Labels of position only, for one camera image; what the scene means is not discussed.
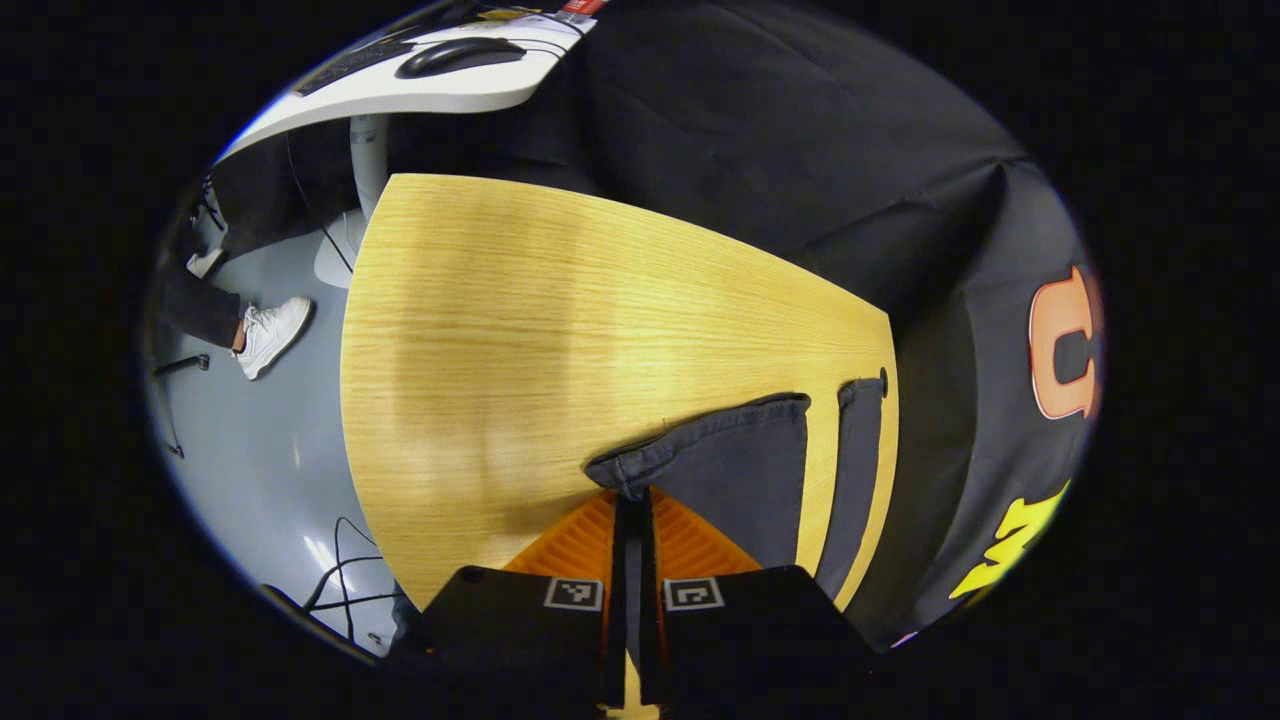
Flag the black keyboard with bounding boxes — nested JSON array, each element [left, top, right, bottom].
[[293, 38, 421, 98]]

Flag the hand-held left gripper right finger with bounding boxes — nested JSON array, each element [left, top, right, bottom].
[[639, 486, 883, 708]]

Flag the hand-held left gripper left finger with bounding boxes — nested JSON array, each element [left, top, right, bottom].
[[400, 489, 630, 708]]

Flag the black backdrop cloth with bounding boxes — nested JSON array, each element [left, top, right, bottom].
[[210, 0, 1106, 651]]

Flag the black computer mouse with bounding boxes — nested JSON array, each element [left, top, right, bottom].
[[397, 37, 528, 80]]

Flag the white sneaker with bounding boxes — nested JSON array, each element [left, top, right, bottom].
[[232, 296, 316, 382]]

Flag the white desk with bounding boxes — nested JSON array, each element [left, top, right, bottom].
[[215, 8, 598, 291]]

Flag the dark grey jeans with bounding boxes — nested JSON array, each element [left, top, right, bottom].
[[585, 372, 892, 606]]

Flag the black floor cable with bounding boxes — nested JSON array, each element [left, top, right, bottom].
[[300, 515, 406, 646]]

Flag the person's dark trouser leg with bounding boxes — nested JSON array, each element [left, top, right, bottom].
[[158, 262, 244, 349]]

